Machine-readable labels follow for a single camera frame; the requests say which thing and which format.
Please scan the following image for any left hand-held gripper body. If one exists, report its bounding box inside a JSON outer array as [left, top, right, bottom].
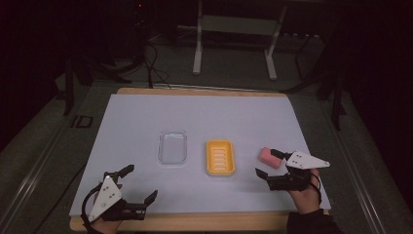
[[87, 171, 148, 224]]

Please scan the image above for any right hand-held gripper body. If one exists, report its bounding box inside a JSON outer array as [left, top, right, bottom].
[[266, 149, 331, 192]]

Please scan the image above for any pink soap bar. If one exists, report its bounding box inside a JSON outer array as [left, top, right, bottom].
[[258, 146, 284, 171]]

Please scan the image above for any yellow soap dish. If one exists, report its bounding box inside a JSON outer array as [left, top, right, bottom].
[[206, 139, 237, 176]]

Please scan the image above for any person's left hand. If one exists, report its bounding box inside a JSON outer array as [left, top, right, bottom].
[[92, 209, 132, 234]]

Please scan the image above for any person's right hand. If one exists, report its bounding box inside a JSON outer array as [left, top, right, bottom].
[[286, 169, 323, 215]]

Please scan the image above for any clear plastic tray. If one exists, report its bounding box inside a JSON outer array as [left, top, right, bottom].
[[157, 130, 189, 166]]

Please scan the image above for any black stand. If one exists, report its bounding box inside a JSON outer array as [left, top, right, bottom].
[[57, 53, 134, 117], [281, 35, 349, 132]]

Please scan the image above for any white table mat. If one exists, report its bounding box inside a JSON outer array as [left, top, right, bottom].
[[69, 94, 332, 216]]

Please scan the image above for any white metal stand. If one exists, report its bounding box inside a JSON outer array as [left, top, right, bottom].
[[192, 0, 288, 82]]

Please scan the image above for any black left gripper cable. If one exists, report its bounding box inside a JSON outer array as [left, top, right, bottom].
[[80, 182, 105, 234]]

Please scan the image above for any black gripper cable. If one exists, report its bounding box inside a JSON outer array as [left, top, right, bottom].
[[308, 173, 323, 205], [80, 182, 105, 234]]

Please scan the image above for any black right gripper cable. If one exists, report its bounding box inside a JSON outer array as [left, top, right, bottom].
[[308, 173, 323, 205]]

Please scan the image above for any black floor cable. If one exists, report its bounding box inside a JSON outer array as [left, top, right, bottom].
[[142, 42, 173, 90]]

